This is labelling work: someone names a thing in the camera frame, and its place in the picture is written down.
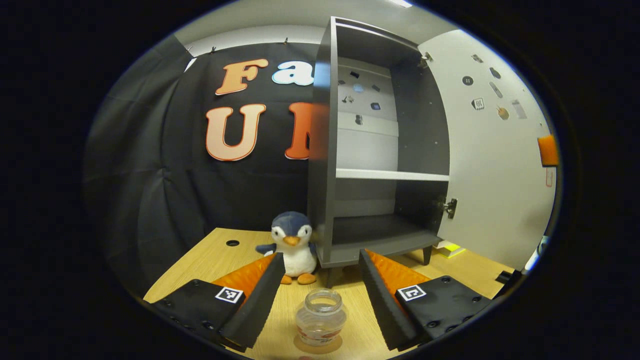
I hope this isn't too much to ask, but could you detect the white cabinet door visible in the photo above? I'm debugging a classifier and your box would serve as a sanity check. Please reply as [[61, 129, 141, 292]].
[[417, 29, 558, 273]]

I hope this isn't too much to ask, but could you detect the grey cabinet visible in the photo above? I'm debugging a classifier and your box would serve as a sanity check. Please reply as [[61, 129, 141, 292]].
[[307, 16, 453, 288]]

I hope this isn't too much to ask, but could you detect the penguin plush toy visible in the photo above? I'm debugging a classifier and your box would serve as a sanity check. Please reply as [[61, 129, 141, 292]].
[[255, 211, 321, 286]]

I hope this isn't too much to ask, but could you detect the round brown coaster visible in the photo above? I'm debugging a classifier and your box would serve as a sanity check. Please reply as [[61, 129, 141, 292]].
[[293, 332, 344, 355]]

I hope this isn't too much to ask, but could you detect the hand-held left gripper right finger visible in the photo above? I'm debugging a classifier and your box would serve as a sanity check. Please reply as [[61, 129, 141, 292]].
[[358, 248, 493, 352]]

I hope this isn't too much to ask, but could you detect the clear bottle with red label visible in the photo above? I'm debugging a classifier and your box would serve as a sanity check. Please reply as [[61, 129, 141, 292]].
[[295, 288, 347, 347]]

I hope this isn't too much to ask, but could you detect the black backdrop cloth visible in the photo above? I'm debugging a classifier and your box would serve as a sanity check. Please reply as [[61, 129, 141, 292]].
[[82, 35, 331, 301]]

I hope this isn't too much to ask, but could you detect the yellow book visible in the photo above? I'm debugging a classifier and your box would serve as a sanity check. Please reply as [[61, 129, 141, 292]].
[[434, 240, 467, 259]]

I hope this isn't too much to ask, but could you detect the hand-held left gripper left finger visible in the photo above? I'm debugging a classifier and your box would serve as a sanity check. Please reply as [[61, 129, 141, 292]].
[[150, 252, 287, 353]]

